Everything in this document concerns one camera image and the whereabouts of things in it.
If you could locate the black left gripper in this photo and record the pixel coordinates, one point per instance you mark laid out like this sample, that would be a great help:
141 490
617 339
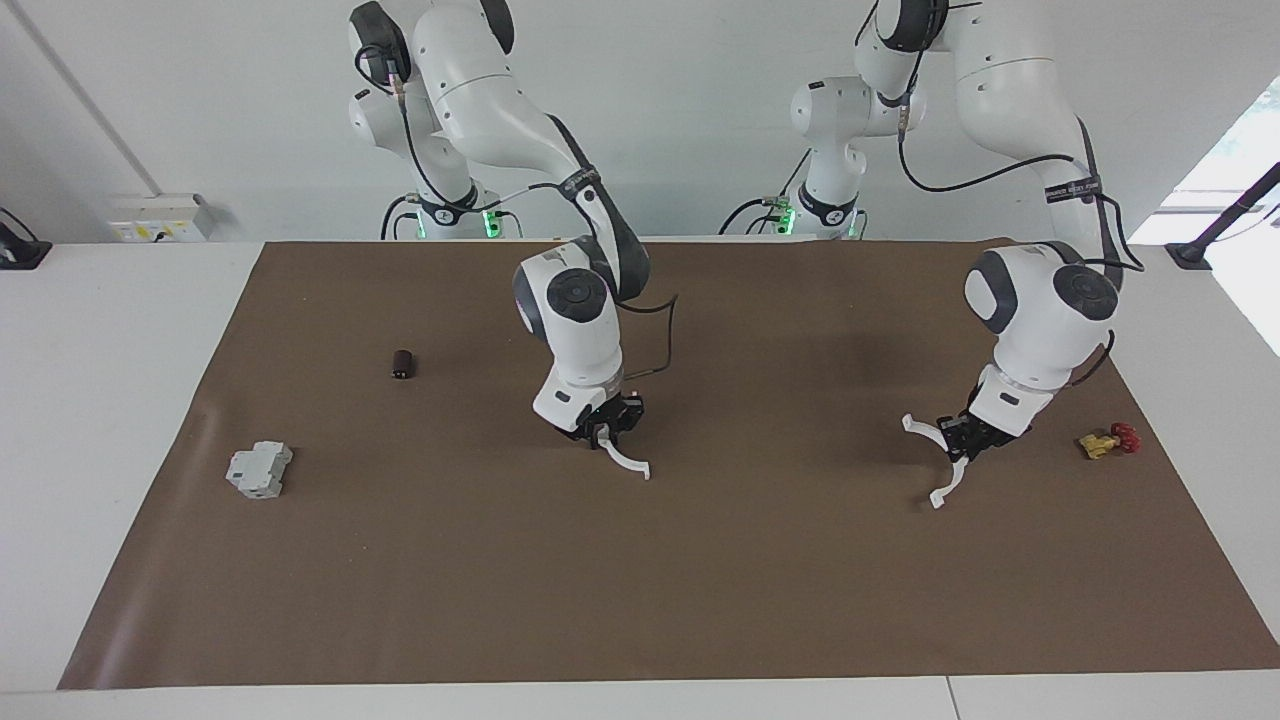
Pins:
990 432

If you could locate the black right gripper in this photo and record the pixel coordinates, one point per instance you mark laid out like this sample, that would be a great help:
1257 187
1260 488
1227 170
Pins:
615 412

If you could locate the white half pipe clamp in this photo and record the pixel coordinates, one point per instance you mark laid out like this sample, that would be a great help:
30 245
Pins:
630 463
918 427

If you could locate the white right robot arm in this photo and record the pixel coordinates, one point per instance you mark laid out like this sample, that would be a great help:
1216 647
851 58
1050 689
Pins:
470 90

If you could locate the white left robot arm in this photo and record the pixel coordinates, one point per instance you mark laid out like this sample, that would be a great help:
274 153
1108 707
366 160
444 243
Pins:
1010 90

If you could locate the red and yellow valve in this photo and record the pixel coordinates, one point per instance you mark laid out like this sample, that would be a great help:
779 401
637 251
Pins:
1100 443

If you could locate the brown table mat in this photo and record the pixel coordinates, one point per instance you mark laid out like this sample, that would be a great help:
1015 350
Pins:
640 580

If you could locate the small dark brown cylinder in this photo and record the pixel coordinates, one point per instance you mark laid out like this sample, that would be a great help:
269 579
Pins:
403 365

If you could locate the black stand with pole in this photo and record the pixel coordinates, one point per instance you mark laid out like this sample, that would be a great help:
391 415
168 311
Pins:
1190 255

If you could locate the grey circuit breaker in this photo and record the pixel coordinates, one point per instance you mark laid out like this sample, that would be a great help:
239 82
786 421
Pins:
258 472

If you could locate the black stand base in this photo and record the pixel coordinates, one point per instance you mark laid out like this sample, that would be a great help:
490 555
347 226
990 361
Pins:
25 255

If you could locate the white wall socket box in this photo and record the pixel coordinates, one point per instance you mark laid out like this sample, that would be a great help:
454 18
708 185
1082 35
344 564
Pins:
150 225

